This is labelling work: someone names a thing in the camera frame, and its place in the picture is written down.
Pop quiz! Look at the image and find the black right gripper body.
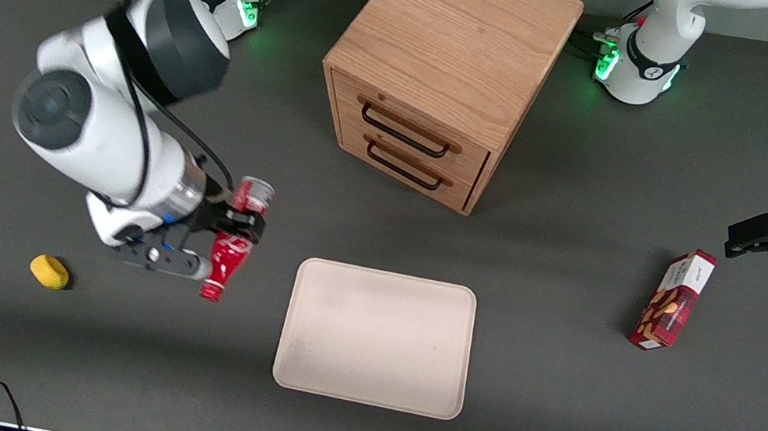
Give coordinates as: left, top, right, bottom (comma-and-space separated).
180, 175, 238, 242

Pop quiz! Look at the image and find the red coke bottle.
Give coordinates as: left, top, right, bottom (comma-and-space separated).
198, 171, 279, 310

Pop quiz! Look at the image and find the beige plastic tray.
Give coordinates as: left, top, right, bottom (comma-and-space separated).
269, 254, 484, 423

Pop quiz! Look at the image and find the red snack box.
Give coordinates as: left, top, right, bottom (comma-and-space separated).
626, 240, 719, 360

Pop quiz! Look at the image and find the yellow sponge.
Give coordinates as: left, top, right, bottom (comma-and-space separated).
26, 252, 73, 293

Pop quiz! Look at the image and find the wooden drawer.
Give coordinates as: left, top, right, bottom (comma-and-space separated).
317, 71, 501, 187
330, 121, 486, 213

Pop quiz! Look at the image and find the wooden drawer cabinet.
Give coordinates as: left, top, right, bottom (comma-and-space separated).
300, 0, 587, 231

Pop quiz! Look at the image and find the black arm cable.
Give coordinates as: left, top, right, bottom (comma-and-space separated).
17, 0, 269, 230

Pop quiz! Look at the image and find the black metal drawer handle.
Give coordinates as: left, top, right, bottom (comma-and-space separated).
355, 102, 456, 161
360, 139, 448, 194

